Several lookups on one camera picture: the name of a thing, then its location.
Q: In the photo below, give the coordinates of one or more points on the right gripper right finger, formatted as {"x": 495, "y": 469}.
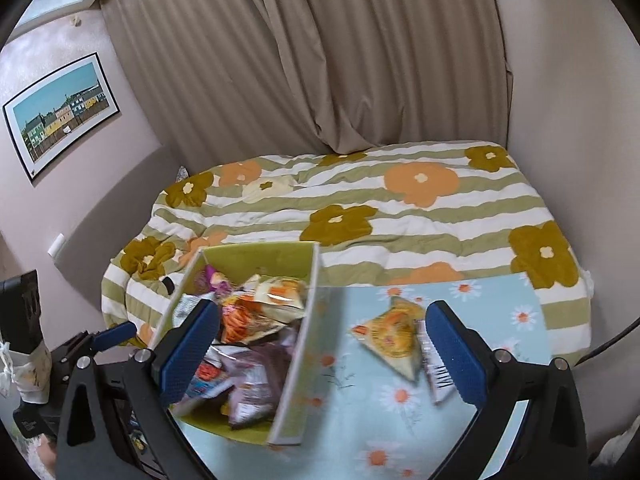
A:
{"x": 550, "y": 442}

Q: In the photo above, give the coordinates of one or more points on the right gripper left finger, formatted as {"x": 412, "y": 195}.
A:
{"x": 93, "y": 442}

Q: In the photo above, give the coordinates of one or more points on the white black Tatre snack bag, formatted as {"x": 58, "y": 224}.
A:
{"x": 438, "y": 379}

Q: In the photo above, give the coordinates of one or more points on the yellow triangular chip bag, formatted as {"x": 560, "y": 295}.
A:
{"x": 391, "y": 336}

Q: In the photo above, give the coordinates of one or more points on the left hand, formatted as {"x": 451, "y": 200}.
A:
{"x": 41, "y": 456}

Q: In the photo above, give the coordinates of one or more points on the red white KitKat packet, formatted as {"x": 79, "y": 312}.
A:
{"x": 208, "y": 382}

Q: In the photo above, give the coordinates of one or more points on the green cardboard storage box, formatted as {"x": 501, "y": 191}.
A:
{"x": 281, "y": 279}

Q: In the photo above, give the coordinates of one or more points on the white newspaper print packet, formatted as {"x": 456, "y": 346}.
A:
{"x": 183, "y": 309}

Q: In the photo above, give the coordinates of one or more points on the silver lilac snack bag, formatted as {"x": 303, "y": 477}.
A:
{"x": 258, "y": 373}

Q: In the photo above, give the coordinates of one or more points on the orange noodle snack bag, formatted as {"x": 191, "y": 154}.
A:
{"x": 243, "y": 323}

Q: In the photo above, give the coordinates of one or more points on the purple snack packet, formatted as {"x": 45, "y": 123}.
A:
{"x": 211, "y": 281}

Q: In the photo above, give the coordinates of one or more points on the daisy pattern blue tablecloth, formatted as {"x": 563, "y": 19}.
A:
{"x": 365, "y": 421}

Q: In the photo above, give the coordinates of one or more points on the framed houses picture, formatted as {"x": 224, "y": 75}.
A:
{"x": 49, "y": 116}

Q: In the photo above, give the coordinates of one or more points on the floral striped quilt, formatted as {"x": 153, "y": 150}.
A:
{"x": 396, "y": 217}

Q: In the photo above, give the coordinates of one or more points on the beige curtain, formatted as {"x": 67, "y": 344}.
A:
{"x": 226, "y": 80}

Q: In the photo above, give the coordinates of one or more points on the white wall switch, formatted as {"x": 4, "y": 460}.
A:
{"x": 56, "y": 245}

